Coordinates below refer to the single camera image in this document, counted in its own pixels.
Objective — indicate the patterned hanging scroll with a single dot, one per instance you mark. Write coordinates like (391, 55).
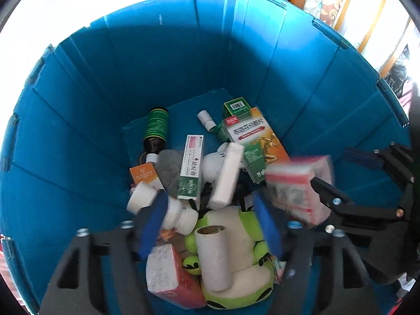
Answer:
(328, 0)

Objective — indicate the dark green medicine box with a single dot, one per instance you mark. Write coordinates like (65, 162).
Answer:
(237, 106)

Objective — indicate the white lint roller refill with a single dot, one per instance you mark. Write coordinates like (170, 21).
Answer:
(215, 259)

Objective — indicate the white plastic jar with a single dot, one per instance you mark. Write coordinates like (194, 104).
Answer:
(141, 198)

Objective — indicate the white green ointment box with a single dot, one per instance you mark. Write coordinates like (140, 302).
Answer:
(191, 167)

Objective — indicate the blue plastic storage crate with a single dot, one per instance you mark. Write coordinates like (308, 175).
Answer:
(98, 88)

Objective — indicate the large green frog plush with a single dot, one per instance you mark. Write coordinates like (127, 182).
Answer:
(244, 282)

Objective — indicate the red white medicine pack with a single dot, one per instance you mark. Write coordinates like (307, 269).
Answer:
(295, 187)

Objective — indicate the brown bottle with green label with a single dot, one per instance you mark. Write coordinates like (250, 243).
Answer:
(157, 126)

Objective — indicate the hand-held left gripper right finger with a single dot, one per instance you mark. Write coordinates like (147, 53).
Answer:
(267, 226)

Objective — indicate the green white medicine box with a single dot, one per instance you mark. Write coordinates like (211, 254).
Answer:
(256, 162)

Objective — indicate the wooden framed glass door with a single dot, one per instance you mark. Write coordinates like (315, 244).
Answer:
(384, 32)

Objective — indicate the white pill bottle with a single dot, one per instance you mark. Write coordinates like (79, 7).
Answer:
(172, 213)
(187, 220)

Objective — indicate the small orange white box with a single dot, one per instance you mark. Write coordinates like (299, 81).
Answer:
(144, 174)

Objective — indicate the small white green bottle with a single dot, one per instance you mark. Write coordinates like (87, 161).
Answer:
(207, 119)

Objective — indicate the large orange white medicine box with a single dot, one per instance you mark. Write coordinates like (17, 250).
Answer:
(259, 134)

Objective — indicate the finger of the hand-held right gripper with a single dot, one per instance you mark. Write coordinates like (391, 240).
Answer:
(341, 206)
(361, 159)

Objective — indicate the grey felt pad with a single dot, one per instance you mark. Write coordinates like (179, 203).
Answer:
(169, 169)

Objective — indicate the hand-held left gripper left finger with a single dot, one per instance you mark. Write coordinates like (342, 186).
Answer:
(152, 226)

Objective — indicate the pink tissue pack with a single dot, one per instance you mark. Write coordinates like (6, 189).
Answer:
(170, 275)

